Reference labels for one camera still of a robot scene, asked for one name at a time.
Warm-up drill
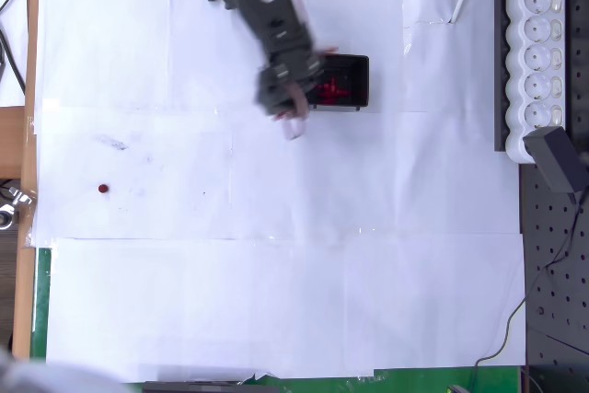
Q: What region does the black power adapter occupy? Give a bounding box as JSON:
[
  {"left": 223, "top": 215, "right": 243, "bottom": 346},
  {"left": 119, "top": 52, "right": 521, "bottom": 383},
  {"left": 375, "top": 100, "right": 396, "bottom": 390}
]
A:
[{"left": 523, "top": 125, "right": 583, "bottom": 195}]

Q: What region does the white paper table cover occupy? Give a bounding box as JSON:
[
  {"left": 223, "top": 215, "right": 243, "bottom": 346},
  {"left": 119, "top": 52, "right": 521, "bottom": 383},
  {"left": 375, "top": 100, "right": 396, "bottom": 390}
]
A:
[{"left": 29, "top": 0, "right": 528, "bottom": 385}]

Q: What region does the dark ribbed panel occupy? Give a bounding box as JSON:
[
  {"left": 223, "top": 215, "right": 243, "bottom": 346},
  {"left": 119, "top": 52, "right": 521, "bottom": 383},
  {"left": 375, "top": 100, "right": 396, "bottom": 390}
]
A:
[{"left": 0, "top": 226, "right": 23, "bottom": 348}]

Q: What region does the white power strip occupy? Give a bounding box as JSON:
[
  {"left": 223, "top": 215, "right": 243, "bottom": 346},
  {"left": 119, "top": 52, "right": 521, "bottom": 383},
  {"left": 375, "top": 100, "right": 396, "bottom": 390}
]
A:
[{"left": 504, "top": 0, "right": 567, "bottom": 165}]

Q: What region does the brown wooden board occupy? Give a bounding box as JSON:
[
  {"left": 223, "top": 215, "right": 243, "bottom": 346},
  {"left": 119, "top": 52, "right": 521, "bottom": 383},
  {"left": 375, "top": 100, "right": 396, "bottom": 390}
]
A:
[{"left": 0, "top": 0, "right": 41, "bottom": 360}]

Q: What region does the thin black adapter cable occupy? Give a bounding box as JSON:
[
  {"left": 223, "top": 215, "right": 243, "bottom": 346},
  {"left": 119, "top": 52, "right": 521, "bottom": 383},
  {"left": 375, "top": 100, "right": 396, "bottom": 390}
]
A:
[{"left": 469, "top": 190, "right": 584, "bottom": 393}]

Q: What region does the round metal knob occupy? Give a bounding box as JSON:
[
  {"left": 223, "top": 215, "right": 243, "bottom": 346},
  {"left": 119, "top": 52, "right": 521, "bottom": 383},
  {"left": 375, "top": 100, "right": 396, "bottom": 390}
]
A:
[{"left": 0, "top": 202, "right": 16, "bottom": 231}]

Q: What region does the black square bin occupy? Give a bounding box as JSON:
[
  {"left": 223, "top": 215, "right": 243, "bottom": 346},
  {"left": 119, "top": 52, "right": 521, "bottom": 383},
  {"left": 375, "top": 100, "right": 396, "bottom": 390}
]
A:
[{"left": 306, "top": 53, "right": 371, "bottom": 113}]

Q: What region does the black pegboard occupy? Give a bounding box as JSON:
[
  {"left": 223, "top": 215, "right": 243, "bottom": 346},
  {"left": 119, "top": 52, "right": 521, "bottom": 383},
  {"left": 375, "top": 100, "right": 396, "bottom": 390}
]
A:
[{"left": 518, "top": 0, "right": 589, "bottom": 393}]

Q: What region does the flat black device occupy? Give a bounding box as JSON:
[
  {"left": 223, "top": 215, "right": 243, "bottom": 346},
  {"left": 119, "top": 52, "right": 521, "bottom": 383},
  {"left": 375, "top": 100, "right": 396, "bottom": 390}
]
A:
[{"left": 141, "top": 380, "right": 282, "bottom": 393}]

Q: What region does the silver metal clamp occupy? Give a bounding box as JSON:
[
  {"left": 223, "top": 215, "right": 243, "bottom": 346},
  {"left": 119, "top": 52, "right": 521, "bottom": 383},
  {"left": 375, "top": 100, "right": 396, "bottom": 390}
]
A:
[{"left": 6, "top": 185, "right": 36, "bottom": 206}]

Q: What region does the blurred grey object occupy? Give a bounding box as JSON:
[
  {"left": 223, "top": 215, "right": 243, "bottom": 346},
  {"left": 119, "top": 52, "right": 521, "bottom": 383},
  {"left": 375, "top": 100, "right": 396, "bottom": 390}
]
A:
[{"left": 0, "top": 345, "right": 128, "bottom": 393}]

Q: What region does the green cutting mat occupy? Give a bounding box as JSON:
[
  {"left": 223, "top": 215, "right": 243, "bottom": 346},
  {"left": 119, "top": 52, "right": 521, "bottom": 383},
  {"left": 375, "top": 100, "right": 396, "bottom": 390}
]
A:
[{"left": 29, "top": 248, "right": 525, "bottom": 393}]

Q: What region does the black shelf rail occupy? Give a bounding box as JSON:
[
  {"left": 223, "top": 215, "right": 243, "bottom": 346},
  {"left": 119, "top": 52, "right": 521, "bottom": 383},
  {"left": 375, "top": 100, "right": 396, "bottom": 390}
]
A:
[{"left": 493, "top": 0, "right": 512, "bottom": 153}]

